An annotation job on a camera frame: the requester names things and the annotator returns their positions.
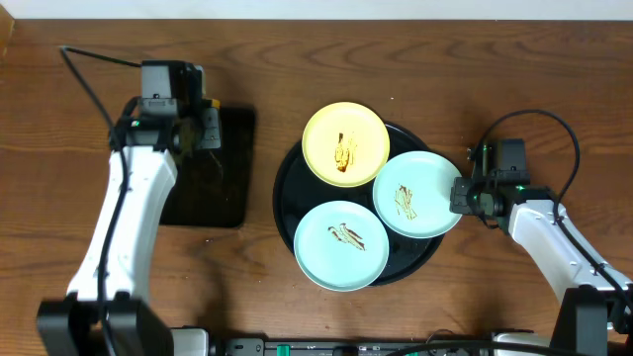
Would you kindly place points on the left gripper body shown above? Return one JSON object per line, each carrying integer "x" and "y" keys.
{"x": 211, "y": 129}

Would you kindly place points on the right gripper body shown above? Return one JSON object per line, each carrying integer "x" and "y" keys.
{"x": 467, "y": 198}

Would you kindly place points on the light blue plate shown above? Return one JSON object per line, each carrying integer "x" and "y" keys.
{"x": 411, "y": 194}
{"x": 341, "y": 246}

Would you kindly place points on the yellow plate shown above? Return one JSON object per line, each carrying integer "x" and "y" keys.
{"x": 345, "y": 144}

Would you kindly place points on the light blue plate front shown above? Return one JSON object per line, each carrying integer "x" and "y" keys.
{"x": 341, "y": 246}

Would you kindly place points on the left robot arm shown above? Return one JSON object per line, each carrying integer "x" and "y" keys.
{"x": 106, "y": 308}

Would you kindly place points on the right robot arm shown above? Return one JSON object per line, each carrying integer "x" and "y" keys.
{"x": 594, "y": 297}

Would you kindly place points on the black rectangular tray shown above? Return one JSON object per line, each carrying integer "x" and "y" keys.
{"x": 212, "y": 183}

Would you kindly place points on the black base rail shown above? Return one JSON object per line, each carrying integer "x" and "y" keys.
{"x": 260, "y": 347}

